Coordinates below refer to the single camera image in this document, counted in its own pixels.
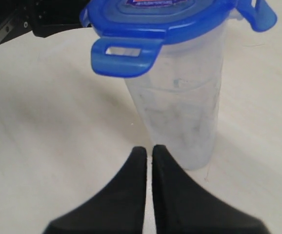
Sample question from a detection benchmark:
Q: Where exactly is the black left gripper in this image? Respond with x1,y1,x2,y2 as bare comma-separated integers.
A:
0,0,90,45

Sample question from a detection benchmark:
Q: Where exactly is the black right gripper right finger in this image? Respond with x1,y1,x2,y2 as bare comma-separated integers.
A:
152,145,269,234

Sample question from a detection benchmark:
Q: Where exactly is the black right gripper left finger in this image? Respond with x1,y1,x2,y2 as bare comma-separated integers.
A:
44,146,147,234

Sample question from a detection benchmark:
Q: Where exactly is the blue plastic snap lid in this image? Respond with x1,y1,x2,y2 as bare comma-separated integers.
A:
79,0,277,78

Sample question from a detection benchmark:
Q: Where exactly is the clear tall plastic container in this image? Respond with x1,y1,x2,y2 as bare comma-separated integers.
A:
125,20,228,170

